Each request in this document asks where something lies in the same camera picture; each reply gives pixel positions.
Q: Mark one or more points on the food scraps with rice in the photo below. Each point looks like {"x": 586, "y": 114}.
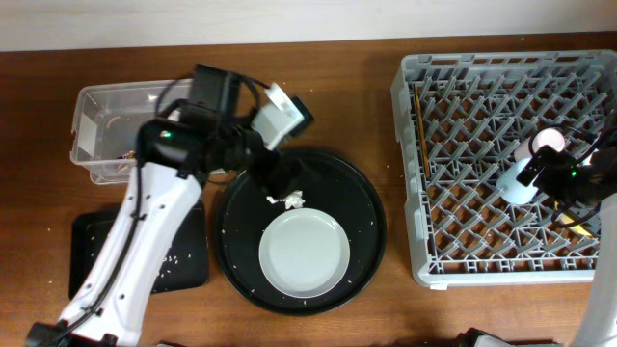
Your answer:
{"x": 87, "y": 242}

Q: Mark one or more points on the blue cup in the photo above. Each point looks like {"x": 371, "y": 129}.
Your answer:
{"x": 513, "y": 191}

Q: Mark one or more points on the gold foil wrapper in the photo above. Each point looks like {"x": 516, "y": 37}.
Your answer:
{"x": 128, "y": 155}

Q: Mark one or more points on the round black serving tray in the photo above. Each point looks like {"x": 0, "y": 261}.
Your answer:
{"x": 331, "y": 185}

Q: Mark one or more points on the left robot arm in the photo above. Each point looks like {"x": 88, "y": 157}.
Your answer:
{"x": 227, "y": 121}

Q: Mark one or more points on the black rectangular tray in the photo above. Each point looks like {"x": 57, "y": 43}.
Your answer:
{"x": 192, "y": 273}

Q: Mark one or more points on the pink cup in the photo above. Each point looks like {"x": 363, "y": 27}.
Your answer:
{"x": 548, "y": 137}

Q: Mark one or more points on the small white napkin scrap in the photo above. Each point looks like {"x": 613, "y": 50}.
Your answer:
{"x": 292, "y": 201}

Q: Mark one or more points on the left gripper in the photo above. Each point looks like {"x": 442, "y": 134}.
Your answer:
{"x": 267, "y": 177}

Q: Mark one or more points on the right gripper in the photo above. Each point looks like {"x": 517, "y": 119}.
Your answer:
{"x": 558, "y": 165}

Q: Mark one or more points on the yellow bowl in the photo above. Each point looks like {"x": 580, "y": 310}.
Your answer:
{"x": 575, "y": 225}

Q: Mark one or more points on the grey dishwasher rack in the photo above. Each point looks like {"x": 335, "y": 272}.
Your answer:
{"x": 459, "y": 119}

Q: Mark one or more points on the grey plate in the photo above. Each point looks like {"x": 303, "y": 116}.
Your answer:
{"x": 304, "y": 253}

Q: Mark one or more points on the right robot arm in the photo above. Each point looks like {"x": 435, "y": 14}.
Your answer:
{"x": 500, "y": 234}

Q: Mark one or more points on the clear plastic storage bin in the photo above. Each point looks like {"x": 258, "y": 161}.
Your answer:
{"x": 105, "y": 124}

